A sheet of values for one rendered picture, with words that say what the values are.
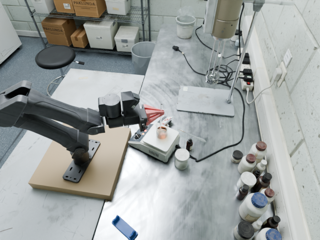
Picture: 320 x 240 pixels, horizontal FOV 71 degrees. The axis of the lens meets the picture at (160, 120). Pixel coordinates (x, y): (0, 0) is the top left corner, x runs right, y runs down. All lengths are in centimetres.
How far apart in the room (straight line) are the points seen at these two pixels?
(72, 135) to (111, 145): 22
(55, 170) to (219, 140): 73
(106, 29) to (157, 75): 175
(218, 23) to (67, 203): 90
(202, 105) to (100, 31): 213
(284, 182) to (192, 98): 60
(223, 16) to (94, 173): 78
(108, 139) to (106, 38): 222
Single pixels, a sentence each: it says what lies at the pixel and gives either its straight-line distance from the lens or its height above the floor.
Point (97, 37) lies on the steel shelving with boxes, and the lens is 315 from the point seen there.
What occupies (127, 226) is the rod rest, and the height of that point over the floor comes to 91.
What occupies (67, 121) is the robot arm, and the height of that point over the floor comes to 121.
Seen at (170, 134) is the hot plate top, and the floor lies 99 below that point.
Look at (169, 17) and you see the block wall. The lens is 323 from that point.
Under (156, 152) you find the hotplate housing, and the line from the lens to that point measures 94.
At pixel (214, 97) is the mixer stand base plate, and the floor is 91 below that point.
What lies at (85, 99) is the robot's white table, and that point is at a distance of 130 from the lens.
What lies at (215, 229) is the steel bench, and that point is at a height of 90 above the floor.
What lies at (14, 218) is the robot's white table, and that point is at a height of 90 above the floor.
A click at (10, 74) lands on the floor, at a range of 346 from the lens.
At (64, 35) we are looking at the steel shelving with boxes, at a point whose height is 30.
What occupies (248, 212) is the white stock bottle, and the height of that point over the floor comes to 97.
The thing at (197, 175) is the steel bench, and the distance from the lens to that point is 97.
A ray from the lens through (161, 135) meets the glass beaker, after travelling 91.
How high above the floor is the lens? 175
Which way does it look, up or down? 49 degrees down
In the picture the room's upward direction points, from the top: straight up
